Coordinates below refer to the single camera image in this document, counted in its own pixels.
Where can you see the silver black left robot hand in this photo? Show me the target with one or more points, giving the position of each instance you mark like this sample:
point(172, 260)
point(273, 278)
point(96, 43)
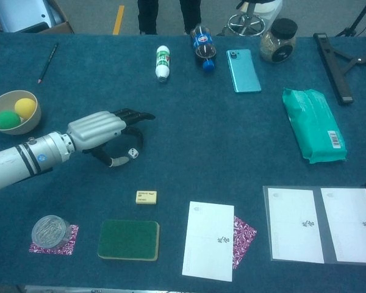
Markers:
point(94, 129)

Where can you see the white die black pips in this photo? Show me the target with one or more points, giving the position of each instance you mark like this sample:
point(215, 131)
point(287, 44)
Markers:
point(134, 153)

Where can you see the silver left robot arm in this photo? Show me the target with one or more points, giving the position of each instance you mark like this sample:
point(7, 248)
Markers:
point(21, 161)

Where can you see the beige bowl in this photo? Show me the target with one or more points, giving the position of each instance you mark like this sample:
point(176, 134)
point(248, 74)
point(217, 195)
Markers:
point(30, 123)

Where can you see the yellow foam ball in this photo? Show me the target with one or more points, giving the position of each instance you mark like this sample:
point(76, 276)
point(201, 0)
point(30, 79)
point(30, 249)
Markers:
point(26, 107)

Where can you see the green pencil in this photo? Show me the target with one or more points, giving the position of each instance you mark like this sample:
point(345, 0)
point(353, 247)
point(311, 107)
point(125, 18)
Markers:
point(48, 62)

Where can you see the yellow eraser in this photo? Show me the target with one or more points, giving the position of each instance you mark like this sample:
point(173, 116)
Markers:
point(146, 197)

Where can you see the green foam ball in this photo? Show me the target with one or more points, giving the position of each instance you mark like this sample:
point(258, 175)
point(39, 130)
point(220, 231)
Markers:
point(6, 120)

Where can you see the white bottle green label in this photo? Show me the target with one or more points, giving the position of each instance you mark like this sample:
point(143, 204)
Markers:
point(163, 62)

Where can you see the cardboard box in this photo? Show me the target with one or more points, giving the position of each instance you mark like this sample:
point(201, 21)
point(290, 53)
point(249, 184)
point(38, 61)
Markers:
point(59, 28)

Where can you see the clear paper clip box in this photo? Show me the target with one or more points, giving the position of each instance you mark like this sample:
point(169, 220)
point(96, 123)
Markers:
point(49, 230)

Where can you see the green felt pad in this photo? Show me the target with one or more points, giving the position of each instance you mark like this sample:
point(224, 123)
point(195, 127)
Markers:
point(128, 239)

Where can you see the red patterned paper square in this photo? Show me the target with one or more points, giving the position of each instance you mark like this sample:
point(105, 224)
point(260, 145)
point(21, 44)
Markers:
point(70, 248)
point(244, 238)

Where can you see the person legs black trousers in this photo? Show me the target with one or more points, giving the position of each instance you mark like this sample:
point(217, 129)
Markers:
point(148, 15)

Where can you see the cola bottle blue cap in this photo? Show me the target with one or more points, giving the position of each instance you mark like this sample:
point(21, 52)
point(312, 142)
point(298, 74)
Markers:
point(203, 45)

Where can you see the white envelope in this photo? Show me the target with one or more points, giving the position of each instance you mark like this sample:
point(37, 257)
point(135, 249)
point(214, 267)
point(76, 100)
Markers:
point(207, 241)
point(350, 226)
point(294, 226)

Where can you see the teal smartphone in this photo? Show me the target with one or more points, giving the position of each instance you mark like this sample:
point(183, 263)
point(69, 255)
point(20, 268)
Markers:
point(244, 71)

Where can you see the chrome stool base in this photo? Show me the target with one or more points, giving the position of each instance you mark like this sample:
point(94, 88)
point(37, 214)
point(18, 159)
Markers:
point(247, 23)

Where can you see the glass jar black lid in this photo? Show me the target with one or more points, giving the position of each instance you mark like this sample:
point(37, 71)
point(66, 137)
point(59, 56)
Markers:
point(277, 42)

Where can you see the teal wet wipes pack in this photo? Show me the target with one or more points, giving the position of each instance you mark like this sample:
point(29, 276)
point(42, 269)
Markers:
point(312, 122)

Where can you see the grey open folder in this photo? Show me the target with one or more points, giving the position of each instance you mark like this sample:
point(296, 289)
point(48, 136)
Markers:
point(318, 226)

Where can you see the black folding stand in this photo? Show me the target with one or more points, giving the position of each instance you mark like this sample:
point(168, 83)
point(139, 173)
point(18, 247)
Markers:
point(334, 68)

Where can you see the black tripod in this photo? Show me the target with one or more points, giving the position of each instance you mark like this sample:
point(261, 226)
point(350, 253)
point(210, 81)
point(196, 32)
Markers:
point(358, 15)

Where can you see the metal table frame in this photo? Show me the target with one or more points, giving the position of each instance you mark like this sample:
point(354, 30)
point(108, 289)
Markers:
point(79, 289)

